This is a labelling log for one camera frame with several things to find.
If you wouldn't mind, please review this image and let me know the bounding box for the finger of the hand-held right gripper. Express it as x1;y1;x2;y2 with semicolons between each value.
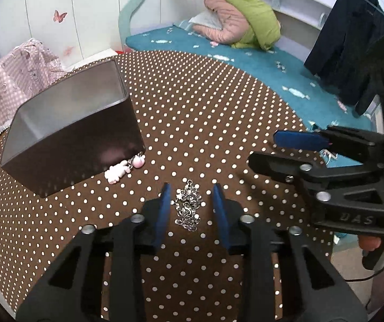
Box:
274;126;384;167
247;152;384;209

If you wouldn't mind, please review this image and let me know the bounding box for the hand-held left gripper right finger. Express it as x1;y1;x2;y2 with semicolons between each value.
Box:
213;184;368;322

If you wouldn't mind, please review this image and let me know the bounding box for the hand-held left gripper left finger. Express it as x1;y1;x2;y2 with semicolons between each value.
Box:
16;183;172;322

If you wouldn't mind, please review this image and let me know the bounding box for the silver chain bracelet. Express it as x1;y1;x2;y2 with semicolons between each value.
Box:
173;179;203;232

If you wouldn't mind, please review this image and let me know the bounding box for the grey metal tin box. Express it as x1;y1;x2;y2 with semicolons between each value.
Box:
0;58;146;198

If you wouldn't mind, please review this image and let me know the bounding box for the person's right hand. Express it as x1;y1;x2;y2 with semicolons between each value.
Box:
360;235;383;252

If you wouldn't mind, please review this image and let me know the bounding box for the pink white plush charm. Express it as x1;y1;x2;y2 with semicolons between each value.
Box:
104;152;145;185

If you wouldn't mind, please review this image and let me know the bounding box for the brown polka-dot tablecloth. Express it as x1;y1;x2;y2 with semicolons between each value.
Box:
0;50;338;322

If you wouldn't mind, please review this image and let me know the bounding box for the dark hanging garment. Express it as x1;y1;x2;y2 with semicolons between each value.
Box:
304;0;384;118

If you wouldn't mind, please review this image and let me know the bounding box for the green jacket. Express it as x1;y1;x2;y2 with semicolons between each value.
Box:
217;0;281;50

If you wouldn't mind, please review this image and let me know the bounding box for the pink jacket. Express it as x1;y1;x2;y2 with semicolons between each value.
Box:
203;0;256;44

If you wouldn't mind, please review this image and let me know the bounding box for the white pillow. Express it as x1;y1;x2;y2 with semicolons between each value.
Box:
188;10;222;31

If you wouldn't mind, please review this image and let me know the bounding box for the pink checked cloth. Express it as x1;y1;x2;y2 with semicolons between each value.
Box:
0;38;67;150

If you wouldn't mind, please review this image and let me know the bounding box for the teal headboard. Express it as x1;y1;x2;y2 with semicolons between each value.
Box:
118;0;166;51

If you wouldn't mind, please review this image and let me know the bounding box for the black cable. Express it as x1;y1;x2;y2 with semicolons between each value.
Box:
343;265;384;283

